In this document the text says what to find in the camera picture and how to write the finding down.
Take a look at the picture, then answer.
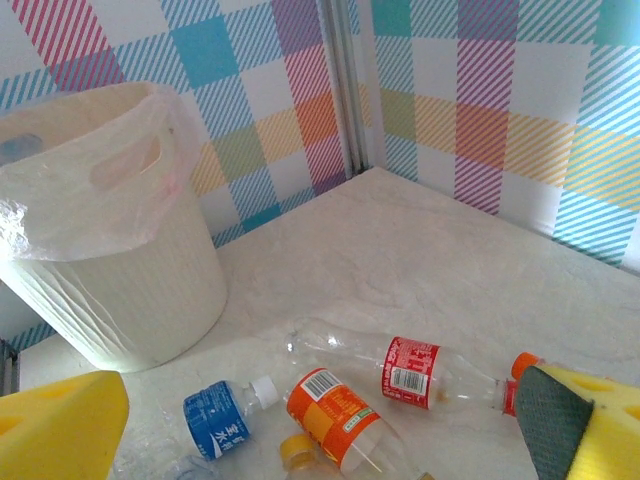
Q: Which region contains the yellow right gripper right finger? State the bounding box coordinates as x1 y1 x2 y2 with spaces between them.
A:
513 363 640 480

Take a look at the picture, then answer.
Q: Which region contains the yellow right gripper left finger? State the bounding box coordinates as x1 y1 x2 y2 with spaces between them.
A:
0 369 130 480

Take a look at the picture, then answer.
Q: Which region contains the clear plastic bottle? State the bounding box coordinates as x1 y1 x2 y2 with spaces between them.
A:
112 434 221 480

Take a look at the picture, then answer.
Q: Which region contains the blue label water bottle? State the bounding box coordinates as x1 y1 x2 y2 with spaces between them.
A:
182 374 280 464

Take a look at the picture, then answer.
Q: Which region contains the red label clear bottle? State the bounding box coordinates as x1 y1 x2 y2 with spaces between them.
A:
283 317 521 417

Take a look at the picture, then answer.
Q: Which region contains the white ribbed plastic bin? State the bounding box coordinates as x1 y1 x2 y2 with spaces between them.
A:
0 82 230 374

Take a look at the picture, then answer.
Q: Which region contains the orange barcode label bottle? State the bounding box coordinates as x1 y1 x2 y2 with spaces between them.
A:
285 367 431 480

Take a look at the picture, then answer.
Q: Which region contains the aluminium frame post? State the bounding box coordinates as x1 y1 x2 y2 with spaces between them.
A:
0 338 21 399
317 0 374 176

